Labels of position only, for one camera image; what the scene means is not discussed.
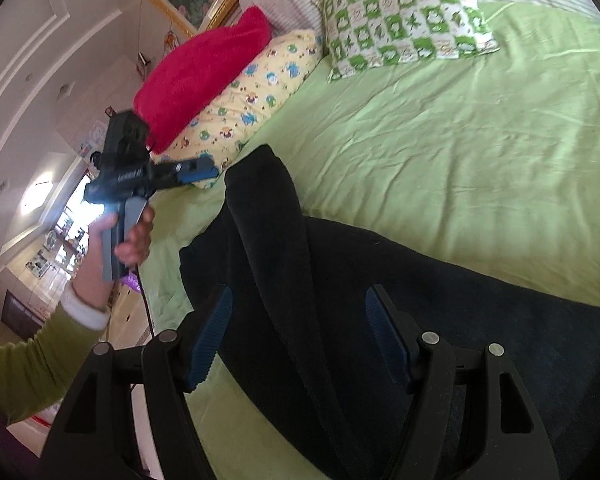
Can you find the green white patterned pillow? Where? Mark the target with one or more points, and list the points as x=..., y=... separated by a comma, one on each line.
x=366, y=34

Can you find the yellow cartoon print pillow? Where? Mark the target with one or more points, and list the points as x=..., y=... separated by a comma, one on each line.
x=220, y=129

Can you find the green sleeve left forearm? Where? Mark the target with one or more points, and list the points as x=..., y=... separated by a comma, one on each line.
x=37, y=373

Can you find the red fluffy pillow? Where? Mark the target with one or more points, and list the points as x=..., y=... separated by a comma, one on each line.
x=195, y=73

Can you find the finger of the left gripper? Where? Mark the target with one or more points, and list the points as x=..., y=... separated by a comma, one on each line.
x=189, y=171

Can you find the black fleece pants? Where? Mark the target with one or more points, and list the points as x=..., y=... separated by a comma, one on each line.
x=376, y=362

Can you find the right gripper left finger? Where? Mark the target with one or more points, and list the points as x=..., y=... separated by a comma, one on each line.
x=93, y=435

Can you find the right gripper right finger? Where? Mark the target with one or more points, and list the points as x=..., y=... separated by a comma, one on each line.
x=470, y=414

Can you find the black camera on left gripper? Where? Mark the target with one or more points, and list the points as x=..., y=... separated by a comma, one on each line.
x=125, y=142

